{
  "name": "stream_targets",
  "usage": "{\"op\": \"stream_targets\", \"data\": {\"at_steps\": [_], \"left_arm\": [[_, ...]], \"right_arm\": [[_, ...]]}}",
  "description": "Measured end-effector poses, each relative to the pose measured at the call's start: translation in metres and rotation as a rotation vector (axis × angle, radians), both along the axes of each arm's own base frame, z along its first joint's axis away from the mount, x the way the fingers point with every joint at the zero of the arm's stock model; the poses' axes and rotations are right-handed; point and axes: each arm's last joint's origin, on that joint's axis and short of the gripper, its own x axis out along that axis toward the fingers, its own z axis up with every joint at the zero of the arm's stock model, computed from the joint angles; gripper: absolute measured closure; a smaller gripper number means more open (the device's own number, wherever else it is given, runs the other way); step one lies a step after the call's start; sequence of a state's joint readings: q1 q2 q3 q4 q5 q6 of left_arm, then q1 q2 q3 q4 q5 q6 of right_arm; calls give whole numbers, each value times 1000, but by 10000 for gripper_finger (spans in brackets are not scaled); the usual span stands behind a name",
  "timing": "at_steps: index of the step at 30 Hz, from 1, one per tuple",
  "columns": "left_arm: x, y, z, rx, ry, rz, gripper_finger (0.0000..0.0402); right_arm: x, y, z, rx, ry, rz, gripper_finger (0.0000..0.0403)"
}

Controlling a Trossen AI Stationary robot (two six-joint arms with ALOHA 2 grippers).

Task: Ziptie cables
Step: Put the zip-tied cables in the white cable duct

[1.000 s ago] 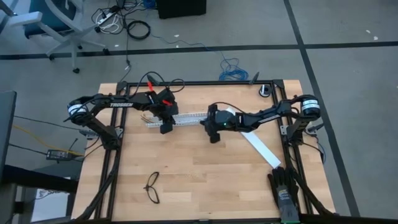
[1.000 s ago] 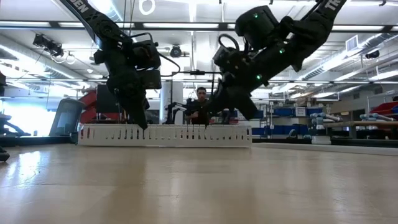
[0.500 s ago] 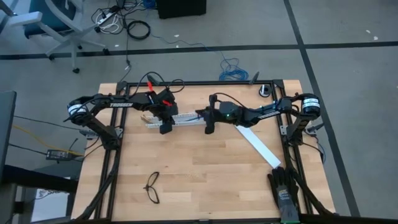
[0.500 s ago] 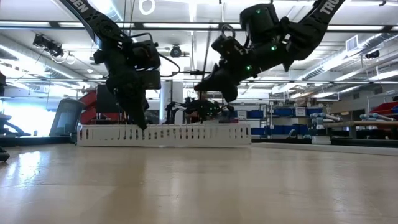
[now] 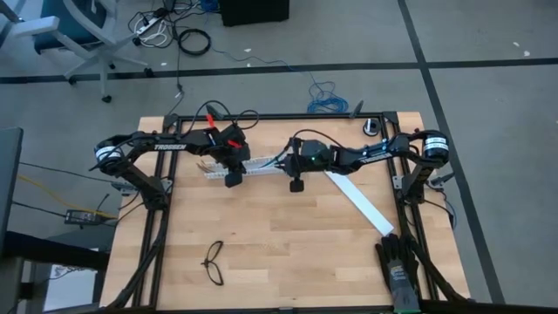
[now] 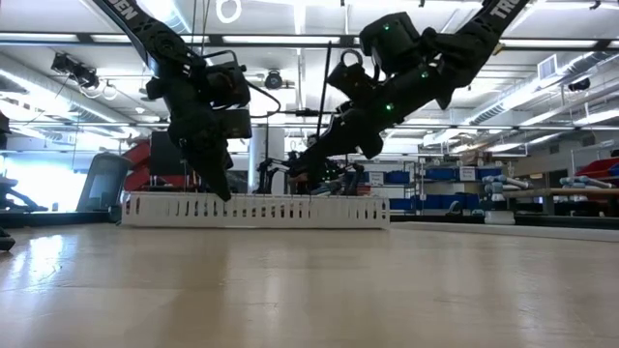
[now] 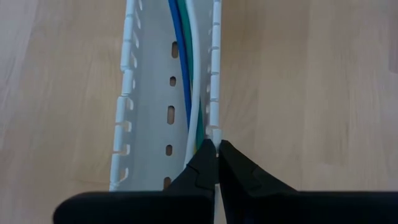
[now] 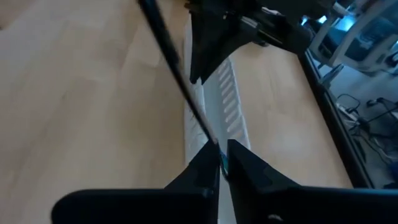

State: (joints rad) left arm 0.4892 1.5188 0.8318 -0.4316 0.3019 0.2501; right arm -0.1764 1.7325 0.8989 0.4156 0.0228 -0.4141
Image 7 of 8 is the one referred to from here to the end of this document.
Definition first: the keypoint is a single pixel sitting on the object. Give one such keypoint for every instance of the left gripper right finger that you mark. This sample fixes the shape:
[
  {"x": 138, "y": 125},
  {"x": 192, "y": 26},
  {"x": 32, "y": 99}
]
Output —
[{"x": 295, "y": 208}]

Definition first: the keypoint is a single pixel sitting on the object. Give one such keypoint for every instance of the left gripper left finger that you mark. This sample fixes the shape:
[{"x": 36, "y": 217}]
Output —
[{"x": 140, "y": 208}]

